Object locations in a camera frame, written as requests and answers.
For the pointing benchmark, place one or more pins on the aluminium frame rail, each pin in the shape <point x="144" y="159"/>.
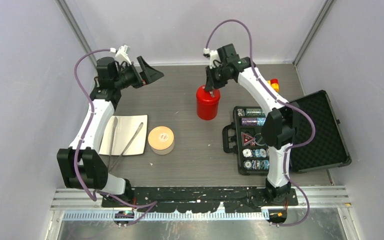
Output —
<point x="75" y="205"/>

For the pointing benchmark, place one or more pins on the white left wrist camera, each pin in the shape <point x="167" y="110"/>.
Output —
<point x="121" y="54"/>

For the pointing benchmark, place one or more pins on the steel round lunch container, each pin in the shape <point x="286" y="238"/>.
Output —
<point x="162" y="149"/>

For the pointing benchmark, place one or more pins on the metal tongs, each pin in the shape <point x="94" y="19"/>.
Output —
<point x="127" y="137"/>

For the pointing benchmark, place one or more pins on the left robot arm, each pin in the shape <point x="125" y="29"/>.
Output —
<point x="80" y="164"/>

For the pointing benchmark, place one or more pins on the yellow tape measure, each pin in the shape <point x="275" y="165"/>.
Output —
<point x="274" y="83"/>

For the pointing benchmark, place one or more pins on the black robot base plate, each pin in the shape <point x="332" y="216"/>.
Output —
<point x="236" y="199"/>

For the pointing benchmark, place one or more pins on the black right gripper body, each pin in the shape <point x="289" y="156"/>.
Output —
<point x="219" y="77"/>

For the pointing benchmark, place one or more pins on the red tall cup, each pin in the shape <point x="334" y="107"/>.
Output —
<point x="207" y="110"/>

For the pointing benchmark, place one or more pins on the white square plate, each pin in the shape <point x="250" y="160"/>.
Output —
<point x="104" y="143"/>

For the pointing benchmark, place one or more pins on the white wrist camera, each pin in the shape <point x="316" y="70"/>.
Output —
<point x="213" y="57"/>
<point x="121" y="54"/>

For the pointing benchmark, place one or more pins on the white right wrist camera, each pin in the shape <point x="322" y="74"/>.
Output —
<point x="213" y="57"/>

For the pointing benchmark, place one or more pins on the red round lid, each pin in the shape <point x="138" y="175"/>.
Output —
<point x="207" y="97"/>

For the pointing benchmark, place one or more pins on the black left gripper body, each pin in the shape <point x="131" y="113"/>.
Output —
<point x="129" y="76"/>

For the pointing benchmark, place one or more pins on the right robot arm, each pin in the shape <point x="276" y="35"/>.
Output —
<point x="281" y="121"/>

